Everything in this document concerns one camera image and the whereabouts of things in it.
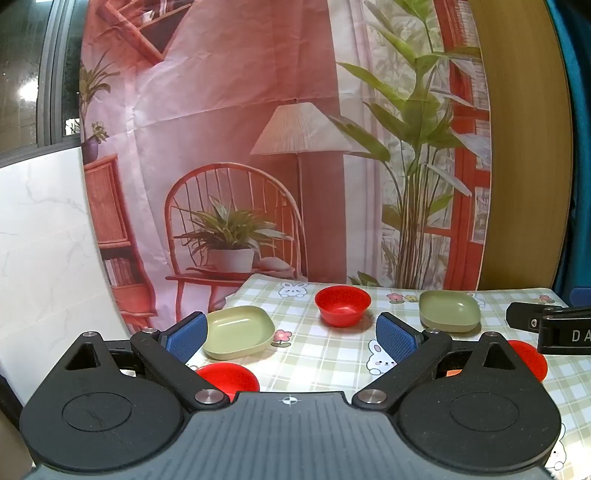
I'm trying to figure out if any red plastic bowl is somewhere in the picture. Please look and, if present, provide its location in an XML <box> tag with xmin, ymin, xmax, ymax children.
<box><xmin>196</xmin><ymin>363</ymin><xmax>260</xmax><ymax>396</ymax></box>
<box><xmin>314</xmin><ymin>285</ymin><xmax>372</xmax><ymax>328</ymax></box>
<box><xmin>507</xmin><ymin>340</ymin><xmax>549</xmax><ymax>383</ymax></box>

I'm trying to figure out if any blue curtain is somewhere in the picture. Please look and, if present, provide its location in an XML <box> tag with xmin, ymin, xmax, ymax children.
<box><xmin>545</xmin><ymin>0</ymin><xmax>591</xmax><ymax>305</ymax></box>

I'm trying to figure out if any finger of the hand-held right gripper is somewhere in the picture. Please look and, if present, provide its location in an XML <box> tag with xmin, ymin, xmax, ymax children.
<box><xmin>505</xmin><ymin>301</ymin><xmax>570</xmax><ymax>333</ymax></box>

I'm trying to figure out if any dark window frame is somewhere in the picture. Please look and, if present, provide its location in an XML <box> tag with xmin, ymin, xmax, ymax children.
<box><xmin>0</xmin><ymin>0</ymin><xmax>85</xmax><ymax>168</ymax></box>

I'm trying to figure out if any green square dish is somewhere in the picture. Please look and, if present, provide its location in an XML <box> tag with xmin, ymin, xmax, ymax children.
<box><xmin>419</xmin><ymin>290</ymin><xmax>481</xmax><ymax>334</ymax></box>
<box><xmin>202</xmin><ymin>305</ymin><xmax>276</xmax><ymax>361</ymax></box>

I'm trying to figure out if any printed room scene backdrop cloth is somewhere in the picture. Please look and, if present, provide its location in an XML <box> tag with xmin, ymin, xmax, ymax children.
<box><xmin>79</xmin><ymin>0</ymin><xmax>492</xmax><ymax>334</ymax></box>

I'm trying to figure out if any white marble board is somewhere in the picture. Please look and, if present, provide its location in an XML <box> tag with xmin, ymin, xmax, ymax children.
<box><xmin>0</xmin><ymin>147</ymin><xmax>131</xmax><ymax>407</ymax></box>

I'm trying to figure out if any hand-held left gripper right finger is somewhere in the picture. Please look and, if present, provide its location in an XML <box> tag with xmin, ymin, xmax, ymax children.
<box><xmin>352</xmin><ymin>312</ymin><xmax>515</xmax><ymax>412</ymax></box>

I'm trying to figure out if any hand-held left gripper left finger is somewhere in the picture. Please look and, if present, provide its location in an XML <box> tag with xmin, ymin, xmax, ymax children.
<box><xmin>65</xmin><ymin>311</ymin><xmax>232</xmax><ymax>412</ymax></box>

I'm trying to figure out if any wooden panel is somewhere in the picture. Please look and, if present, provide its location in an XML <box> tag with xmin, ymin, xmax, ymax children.
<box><xmin>468</xmin><ymin>0</ymin><xmax>574</xmax><ymax>291</ymax></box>

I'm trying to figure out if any checked bunny print tablecloth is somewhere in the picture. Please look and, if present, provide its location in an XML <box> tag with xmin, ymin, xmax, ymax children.
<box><xmin>185</xmin><ymin>273</ymin><xmax>591</xmax><ymax>480</ymax></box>

